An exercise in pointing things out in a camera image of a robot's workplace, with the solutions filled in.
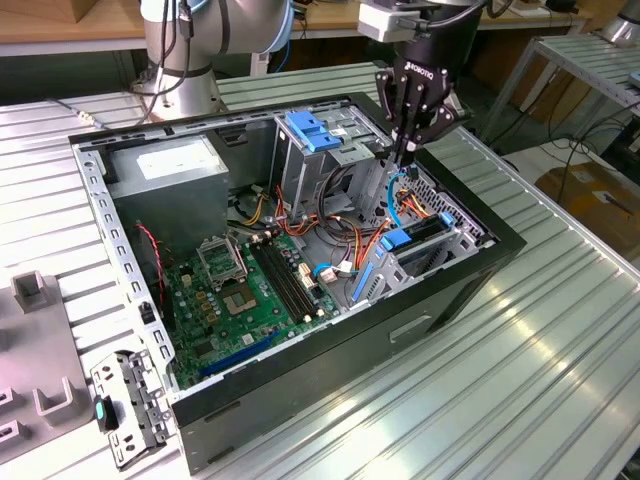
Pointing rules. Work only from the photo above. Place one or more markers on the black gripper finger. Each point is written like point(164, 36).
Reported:
point(387, 100)
point(442, 122)

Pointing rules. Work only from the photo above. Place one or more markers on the hard disk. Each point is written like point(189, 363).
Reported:
point(397, 239)

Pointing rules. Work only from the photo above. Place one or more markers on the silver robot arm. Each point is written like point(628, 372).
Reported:
point(170, 85)

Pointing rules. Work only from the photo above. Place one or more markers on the grey metal disk bay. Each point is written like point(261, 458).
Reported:
point(465, 245)

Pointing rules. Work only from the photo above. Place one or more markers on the blue plastic drive latch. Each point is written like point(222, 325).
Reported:
point(312, 132)

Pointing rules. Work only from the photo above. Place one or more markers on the grey optical drive cage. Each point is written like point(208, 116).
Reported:
point(300, 175)

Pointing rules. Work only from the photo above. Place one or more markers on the brown cardboard box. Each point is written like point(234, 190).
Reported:
point(585, 200)

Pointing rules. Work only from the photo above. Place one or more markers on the metal slat side table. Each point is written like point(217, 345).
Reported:
point(620, 80)

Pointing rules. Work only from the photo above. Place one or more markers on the black RAM slot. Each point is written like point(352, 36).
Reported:
point(282, 279)
point(289, 276)
point(276, 281)
point(295, 274)

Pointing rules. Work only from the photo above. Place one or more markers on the thin metal locking lever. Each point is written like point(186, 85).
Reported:
point(240, 257)

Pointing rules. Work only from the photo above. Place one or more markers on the grey power supply unit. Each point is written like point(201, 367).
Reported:
point(170, 200)

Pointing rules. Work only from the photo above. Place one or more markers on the CPU socket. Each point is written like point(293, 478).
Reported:
point(240, 300)

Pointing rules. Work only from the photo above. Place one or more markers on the green motherboard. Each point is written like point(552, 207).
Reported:
point(235, 332)

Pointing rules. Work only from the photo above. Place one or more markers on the wooden desk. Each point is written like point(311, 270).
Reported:
point(120, 20)

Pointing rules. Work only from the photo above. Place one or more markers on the black open PC case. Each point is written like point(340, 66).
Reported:
point(325, 380)

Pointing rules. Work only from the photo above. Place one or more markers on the blue expansion slot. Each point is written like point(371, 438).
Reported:
point(240, 355)

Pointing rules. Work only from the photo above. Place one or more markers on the black latch with blue tab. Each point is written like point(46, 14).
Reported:
point(101, 412)

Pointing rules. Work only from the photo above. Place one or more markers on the grey parts rack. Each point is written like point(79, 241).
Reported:
point(35, 340)

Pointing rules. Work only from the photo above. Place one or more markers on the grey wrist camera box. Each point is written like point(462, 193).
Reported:
point(380, 22)

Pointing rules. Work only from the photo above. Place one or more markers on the metal expansion card bracket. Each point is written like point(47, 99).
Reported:
point(135, 400)

